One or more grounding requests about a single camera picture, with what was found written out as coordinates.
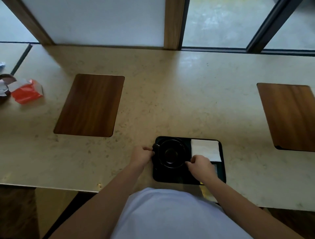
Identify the person's left hand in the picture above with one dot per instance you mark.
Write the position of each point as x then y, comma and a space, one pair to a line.
140, 155

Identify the person's right hand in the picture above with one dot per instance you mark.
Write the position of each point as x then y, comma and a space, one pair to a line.
202, 168

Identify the person's right fingers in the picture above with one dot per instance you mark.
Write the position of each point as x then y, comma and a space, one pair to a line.
192, 161

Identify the black cup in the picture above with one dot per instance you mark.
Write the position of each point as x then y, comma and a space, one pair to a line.
171, 154

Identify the person's right forearm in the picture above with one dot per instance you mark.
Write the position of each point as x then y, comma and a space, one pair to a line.
246, 211

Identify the person's left forearm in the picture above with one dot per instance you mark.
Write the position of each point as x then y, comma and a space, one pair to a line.
98, 206

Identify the white paper napkin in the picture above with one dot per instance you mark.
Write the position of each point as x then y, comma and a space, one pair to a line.
206, 149

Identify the black tray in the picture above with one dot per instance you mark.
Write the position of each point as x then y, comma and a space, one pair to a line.
172, 174

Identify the person's white shirt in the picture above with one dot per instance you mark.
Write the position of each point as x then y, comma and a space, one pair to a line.
177, 216

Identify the wooden placemat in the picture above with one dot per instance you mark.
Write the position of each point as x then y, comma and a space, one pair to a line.
91, 105
290, 117

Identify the red tissue packet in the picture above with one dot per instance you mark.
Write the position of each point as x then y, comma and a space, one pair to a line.
26, 91

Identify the dark brown bowl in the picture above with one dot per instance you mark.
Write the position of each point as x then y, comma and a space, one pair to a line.
5, 85

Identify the crumpled white paper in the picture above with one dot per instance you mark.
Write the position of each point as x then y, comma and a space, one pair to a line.
2, 87

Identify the black window frame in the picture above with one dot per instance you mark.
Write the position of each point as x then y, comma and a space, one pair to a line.
248, 41

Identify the wooden window post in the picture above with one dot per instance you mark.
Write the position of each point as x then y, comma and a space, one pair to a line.
174, 24
32, 22

